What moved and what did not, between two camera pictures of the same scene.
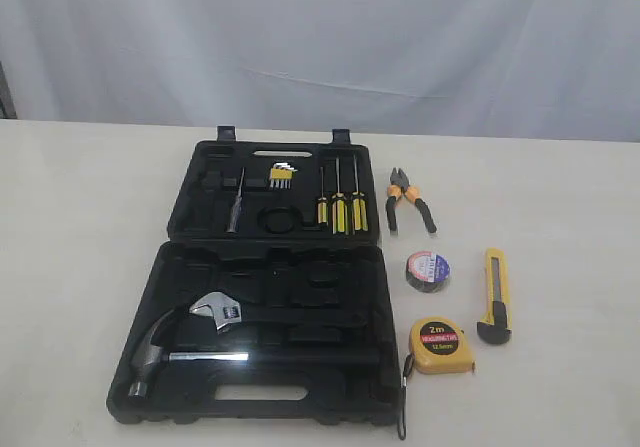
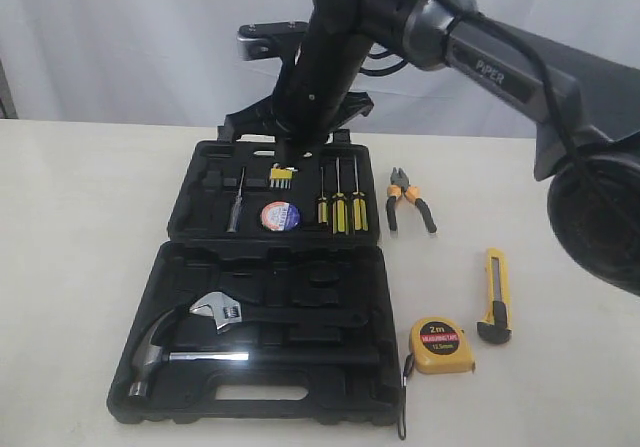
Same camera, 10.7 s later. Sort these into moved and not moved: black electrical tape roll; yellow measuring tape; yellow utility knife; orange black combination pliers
Moved: black electrical tape roll
Not moved: yellow utility knife; yellow measuring tape; orange black combination pliers
